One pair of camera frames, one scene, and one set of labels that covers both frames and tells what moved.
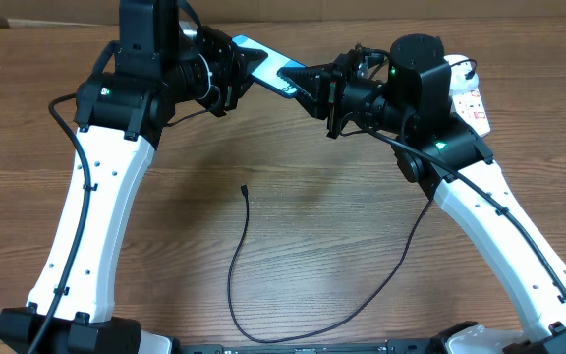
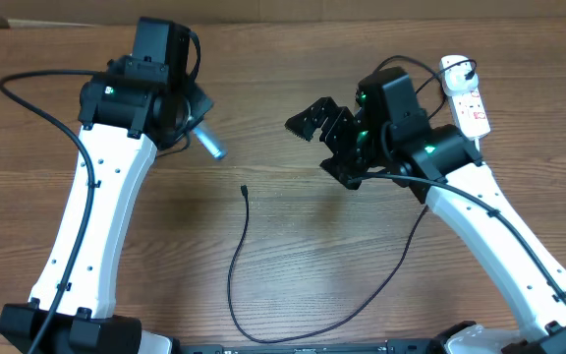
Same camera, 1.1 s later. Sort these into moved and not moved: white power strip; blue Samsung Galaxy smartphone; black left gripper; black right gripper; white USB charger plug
Moved: blue Samsung Galaxy smartphone; black left gripper; black right gripper
Not moved: white power strip; white USB charger plug
